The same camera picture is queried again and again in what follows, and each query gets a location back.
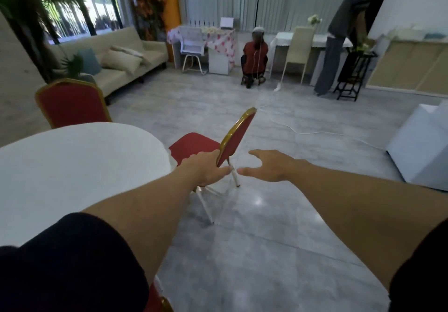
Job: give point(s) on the person's left forearm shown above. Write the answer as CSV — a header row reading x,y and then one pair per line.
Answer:
x,y
147,210

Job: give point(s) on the person's right hand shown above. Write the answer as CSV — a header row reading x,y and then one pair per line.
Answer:
x,y
280,166

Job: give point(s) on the beige dining chair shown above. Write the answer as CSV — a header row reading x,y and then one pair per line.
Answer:
x,y
301,44

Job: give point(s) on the white box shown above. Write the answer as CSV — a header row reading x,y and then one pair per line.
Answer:
x,y
226,23

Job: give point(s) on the table with floral tablecloth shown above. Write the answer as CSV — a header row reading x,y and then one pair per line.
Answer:
x,y
222,44

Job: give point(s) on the red chair with gold frame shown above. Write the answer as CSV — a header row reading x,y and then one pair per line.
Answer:
x,y
153,303
70,103
238,133

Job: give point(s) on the large green palm plant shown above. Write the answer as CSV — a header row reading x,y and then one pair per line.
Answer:
x,y
24,14

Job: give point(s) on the large beige framed panel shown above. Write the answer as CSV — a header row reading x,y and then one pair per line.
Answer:
x,y
395,65

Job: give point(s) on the beige sofa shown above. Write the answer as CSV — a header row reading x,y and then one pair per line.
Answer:
x,y
115,77

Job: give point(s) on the white round tablecloth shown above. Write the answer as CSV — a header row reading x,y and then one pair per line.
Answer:
x,y
70,168

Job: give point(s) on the window with black frame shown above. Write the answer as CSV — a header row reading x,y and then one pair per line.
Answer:
x,y
94,4

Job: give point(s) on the black right sleeve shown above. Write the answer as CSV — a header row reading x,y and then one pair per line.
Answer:
x,y
423,273

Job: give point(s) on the person's right thumb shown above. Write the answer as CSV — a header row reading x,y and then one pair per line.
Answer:
x,y
246,172

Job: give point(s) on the white flower bouquet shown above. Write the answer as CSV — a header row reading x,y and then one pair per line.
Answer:
x,y
314,19

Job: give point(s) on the beige cushion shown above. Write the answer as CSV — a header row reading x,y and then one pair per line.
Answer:
x,y
120,61

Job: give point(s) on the small beige framed panel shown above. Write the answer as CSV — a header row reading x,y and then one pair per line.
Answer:
x,y
435,75

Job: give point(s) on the white chair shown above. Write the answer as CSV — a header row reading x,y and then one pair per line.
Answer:
x,y
192,46

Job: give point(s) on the black plant stand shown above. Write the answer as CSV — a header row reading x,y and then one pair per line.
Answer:
x,y
360,67

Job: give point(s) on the yellow green flowers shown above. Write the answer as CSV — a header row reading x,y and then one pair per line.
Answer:
x,y
363,47

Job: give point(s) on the person's right forearm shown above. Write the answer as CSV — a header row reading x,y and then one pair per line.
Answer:
x,y
350,203

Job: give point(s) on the person's left thumb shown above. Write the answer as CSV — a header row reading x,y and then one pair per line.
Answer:
x,y
224,172

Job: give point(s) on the small green plant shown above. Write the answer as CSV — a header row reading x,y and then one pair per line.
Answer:
x,y
72,66

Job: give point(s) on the person's left hand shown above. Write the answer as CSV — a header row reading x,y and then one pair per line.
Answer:
x,y
201,168

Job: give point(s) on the white cabinet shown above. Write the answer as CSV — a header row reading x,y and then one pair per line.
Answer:
x,y
416,147

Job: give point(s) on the blue cushion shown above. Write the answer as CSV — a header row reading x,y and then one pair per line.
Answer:
x,y
89,61

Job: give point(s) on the black sleeve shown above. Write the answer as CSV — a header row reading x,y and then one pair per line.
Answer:
x,y
70,266
423,273

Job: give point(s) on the white cushion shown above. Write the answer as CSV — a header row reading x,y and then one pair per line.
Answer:
x,y
131,52

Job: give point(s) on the black left sleeve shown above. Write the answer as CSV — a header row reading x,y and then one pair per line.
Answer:
x,y
70,266

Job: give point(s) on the white table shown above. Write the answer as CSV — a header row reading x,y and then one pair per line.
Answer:
x,y
285,38

